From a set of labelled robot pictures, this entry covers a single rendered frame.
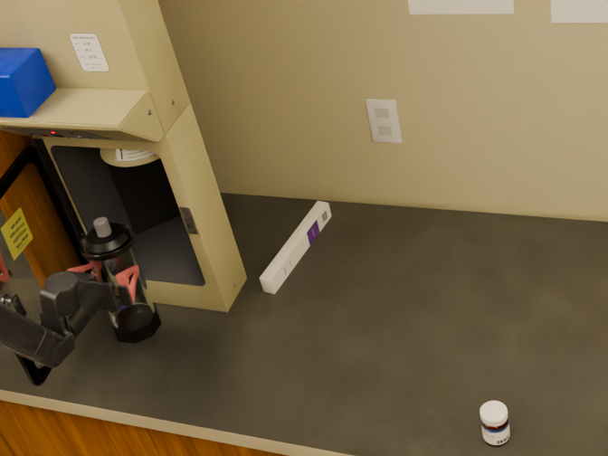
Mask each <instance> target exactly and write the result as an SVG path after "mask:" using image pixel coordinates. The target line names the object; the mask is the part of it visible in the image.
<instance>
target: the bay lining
mask: <svg viewBox="0 0 608 456"><path fill-rule="evenodd" d="M51 152H52V156H53V158H54V161H55V163H56V165H57V167H58V168H59V171H60V173H61V175H62V179H63V181H64V183H65V184H66V187H67V189H68V191H69V193H70V195H71V199H72V201H73V202H74V205H75V207H76V209H77V211H78V214H79V216H80V218H81V221H82V223H83V225H84V227H85V229H86V232H87V233H89V231H91V230H92V229H93V228H95V227H94V224H93V222H94V221H95V220H96V219H97V218H100V217H106V218H107V219H108V221H109V223H121V224H125V225H128V226H130V227H131V228H132V229H133V231H134V233H135V234H138V233H142V232H144V231H146V230H148V229H150V228H153V227H155V226H157V225H160V224H162V223H164V222H167V221H169V220H171V219H174V218H176V217H177V216H180V215H181V213H180V211H179V208H178V205H177V202H176V199H175V196H174V193H173V190H172V188H171V185H170V183H169V180H168V178H167V175H166V170H165V169H164V166H163V163H162V160H161V158H159V159H157V160H155V161H152V162H150V163H147V164H144V165H141V166H129V167H122V166H113V165H110V164H108V163H106V162H105V161H104V160H103V159H102V158H101V156H100V147H69V146H52V148H51Z"/></svg>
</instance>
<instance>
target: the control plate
mask: <svg viewBox="0 0 608 456"><path fill-rule="evenodd" d="M4 129H8V130H12V131H15V132H19V133H23V134H25V135H29V136H39V137H41V134H44V135H48V137H55V136H53V135H51V134H54V135H61V136H64V137H66V138H67V137H68V136H72V137H71V138H79V137H78V136H80V137H82V138H88V137H92V138H91V139H107V140H112V139H109V138H104V137H101V136H97V135H94V134H91V133H88V132H82V131H64V130H46V129H28V128H4ZM52 132H56V133H52ZM70 133H75V134H70ZM30 134H34V135H30Z"/></svg>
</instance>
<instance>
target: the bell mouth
mask: <svg viewBox="0 0 608 456"><path fill-rule="evenodd" d="M100 156H101V158H102V159H103V160H104V161H105V162H106V163H108V164H110V165H113V166H122V167H129V166H141V165H144V164H147V163H150V162H152V161H155V160H157V159H159V158H160V157H159V155H158V154H156V153H155V152H153V151H147V150H132V149H116V148H101V149H100Z"/></svg>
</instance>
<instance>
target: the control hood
mask: <svg viewBox="0 0 608 456"><path fill-rule="evenodd" d="M4 128H28V129H46V130H64V131H82V132H88V133H91V134H94V135H97V136H101V137H104V138H109V139H112V140H123V141H140V142H159V140H160V139H161V138H162V137H163V136H164V132H163V129H162V127H161V124H160V121H159V119H158V116H157V112H156V109H155V106H154V104H153V101H152V99H151V96H150V93H149V91H148V90H105V89H74V88H56V90H55V91H54V92H53V94H52V95H51V96H50V97H49V98H48V99H47V100H46V101H45V102H44V103H43V104H42V105H41V106H40V107H39V108H38V109H37V110H36V111H35V112H34V113H33V114H32V115H31V116H30V118H28V119H21V118H0V130H3V131H7V132H11V133H15V134H18V135H22V136H29V135H25V134H23V133H19V132H15V131H12V130H8V129H4Z"/></svg>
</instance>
